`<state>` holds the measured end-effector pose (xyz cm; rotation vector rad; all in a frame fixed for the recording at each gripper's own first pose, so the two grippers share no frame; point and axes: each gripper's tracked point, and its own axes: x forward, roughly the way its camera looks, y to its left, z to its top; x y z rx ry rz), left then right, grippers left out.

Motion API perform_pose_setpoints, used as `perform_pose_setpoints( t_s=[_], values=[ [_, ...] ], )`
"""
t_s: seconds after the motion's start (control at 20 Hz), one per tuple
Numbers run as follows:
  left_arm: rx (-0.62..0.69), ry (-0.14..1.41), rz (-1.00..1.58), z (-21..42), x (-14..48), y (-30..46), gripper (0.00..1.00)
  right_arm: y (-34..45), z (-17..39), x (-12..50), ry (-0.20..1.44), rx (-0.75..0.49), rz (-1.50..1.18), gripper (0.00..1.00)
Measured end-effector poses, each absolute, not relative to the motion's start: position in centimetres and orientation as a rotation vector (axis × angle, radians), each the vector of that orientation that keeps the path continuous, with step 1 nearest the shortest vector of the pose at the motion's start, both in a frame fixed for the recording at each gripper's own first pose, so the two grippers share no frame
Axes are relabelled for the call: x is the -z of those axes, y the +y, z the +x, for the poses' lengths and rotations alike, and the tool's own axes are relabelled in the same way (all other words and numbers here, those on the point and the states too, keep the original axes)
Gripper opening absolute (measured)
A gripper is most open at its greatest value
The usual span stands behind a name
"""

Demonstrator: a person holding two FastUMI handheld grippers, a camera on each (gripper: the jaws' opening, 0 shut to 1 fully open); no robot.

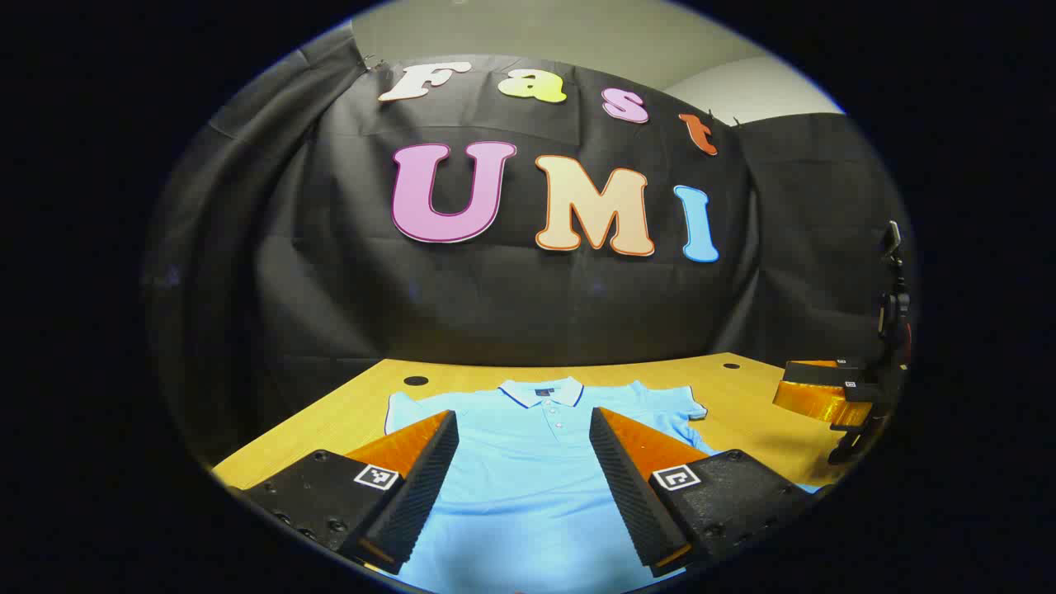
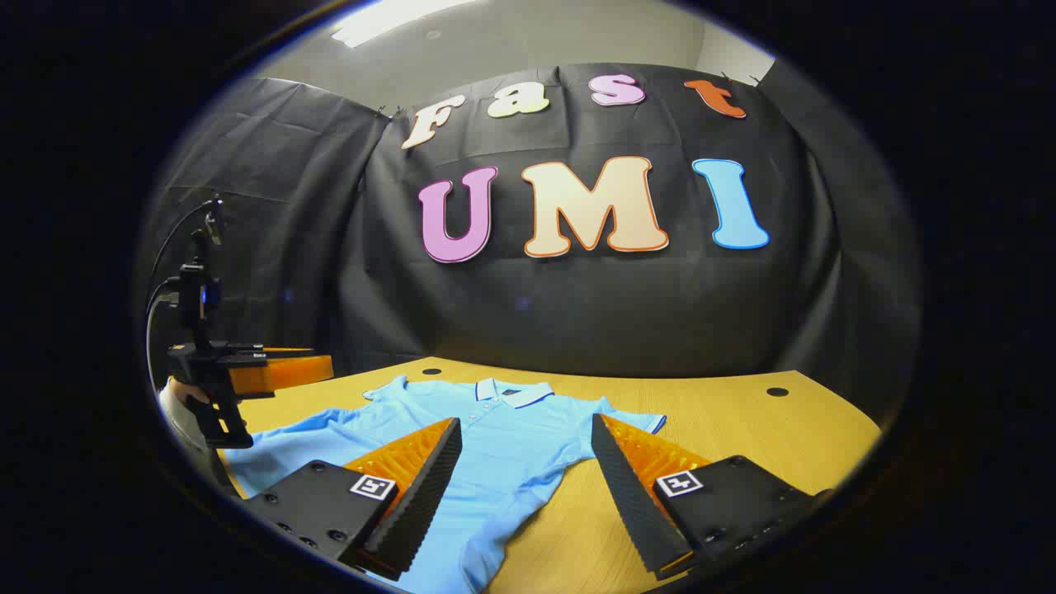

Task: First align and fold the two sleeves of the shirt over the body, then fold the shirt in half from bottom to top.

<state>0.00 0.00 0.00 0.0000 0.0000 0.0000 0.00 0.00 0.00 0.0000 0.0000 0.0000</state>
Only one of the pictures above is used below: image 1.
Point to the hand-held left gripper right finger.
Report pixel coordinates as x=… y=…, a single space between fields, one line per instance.
x=627 y=487

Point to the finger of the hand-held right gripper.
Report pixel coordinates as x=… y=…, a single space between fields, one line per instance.
x=813 y=403
x=817 y=374

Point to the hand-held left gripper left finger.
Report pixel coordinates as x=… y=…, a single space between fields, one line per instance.
x=425 y=483

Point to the black backdrop cloth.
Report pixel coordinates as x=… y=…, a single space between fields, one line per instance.
x=511 y=297

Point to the light blue T-shirt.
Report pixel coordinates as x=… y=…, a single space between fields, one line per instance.
x=528 y=487

